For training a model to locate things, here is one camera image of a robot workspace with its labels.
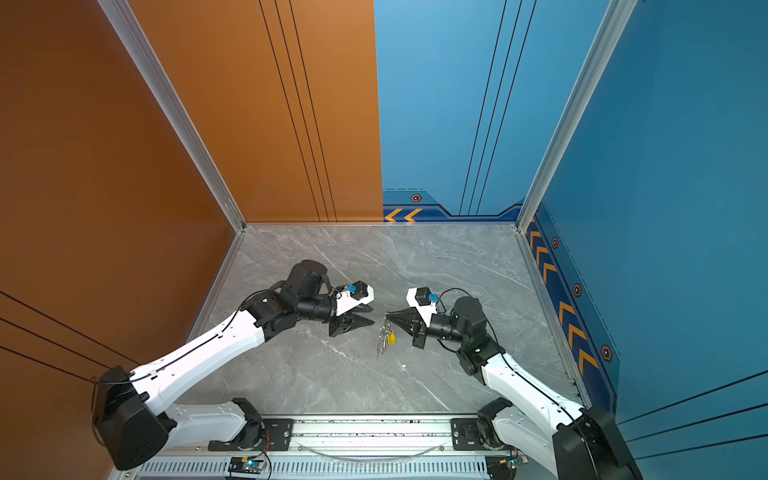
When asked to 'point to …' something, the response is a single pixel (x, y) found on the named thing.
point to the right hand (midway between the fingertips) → (388, 317)
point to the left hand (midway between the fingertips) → (371, 310)
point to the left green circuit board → (246, 465)
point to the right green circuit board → (502, 467)
